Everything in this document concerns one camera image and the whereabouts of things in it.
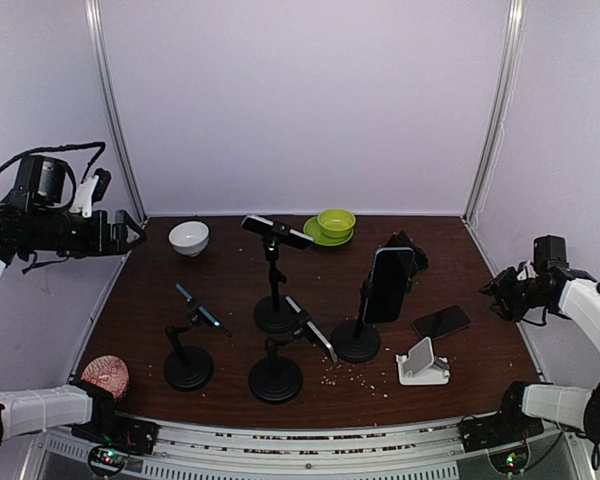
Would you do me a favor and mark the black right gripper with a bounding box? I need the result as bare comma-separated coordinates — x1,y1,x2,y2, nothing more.
480,266,551,322

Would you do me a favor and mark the pink cased smartphone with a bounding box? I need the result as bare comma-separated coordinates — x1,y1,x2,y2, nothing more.
412,305,470,340

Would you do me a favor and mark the large black smartphone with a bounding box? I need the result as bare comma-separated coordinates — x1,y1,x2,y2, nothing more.
385,230,429,275

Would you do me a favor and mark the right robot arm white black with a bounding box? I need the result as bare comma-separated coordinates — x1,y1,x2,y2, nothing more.
480,235,600,446

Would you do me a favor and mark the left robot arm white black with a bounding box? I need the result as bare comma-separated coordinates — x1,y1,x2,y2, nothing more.
0,152,146,445

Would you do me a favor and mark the teal phone on left stand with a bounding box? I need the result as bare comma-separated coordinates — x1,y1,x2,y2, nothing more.
175,283,221,328

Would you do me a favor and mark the blue phone on right stand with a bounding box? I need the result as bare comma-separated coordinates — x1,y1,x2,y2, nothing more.
363,246,414,325

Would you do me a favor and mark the white folding phone stand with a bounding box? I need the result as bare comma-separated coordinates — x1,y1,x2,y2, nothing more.
395,337,450,386

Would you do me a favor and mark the black round-base stand right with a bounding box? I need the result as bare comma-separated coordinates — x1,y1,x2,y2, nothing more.
330,277,412,363

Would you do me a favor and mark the black round-base stand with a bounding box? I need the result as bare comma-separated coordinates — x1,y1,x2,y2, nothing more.
253,238,294,334
330,277,412,363
163,314,232,392
248,309,310,405

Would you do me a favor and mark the black round-base stand left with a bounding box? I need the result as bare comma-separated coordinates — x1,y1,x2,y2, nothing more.
163,314,232,392

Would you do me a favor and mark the black round-base stand back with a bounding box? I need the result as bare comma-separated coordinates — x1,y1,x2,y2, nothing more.
253,238,294,334

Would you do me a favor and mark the black round-base stand front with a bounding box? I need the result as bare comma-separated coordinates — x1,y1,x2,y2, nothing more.
248,309,310,405

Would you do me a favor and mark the white ceramic bowl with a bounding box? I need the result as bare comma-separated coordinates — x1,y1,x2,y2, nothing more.
168,221,210,257

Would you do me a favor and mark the red patterned bowl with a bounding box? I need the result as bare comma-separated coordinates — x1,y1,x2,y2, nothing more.
80,355,130,402

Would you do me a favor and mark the green plastic bowl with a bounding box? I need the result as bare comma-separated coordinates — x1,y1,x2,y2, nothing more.
317,208,356,239

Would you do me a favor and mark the green plastic plate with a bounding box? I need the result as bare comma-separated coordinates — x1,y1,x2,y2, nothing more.
303,216,355,247

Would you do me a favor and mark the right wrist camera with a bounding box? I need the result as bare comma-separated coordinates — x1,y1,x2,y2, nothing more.
516,260,537,281

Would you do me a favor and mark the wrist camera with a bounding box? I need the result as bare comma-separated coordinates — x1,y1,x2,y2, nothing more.
69,168,111,218
516,260,537,281

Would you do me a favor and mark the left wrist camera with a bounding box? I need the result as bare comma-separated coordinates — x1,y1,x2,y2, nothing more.
69,168,111,218

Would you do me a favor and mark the left black braided cable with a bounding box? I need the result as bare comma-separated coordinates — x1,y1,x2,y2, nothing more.
0,141,107,201

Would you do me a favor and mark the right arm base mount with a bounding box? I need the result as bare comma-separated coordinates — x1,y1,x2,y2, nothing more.
458,412,544,453

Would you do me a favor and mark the front aluminium rail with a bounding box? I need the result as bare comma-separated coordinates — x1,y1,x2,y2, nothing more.
34,407,581,480

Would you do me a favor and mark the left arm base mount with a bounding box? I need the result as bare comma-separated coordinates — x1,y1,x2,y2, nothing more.
71,412,159,455

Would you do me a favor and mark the left aluminium frame post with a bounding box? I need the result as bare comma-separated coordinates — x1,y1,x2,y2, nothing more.
84,0,148,222

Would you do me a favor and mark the aluminium frame post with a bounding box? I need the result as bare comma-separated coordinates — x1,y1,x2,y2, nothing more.
84,0,148,222
463,0,527,227

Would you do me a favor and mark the right aluminium frame post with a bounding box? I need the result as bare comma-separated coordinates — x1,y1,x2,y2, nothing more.
463,0,527,227

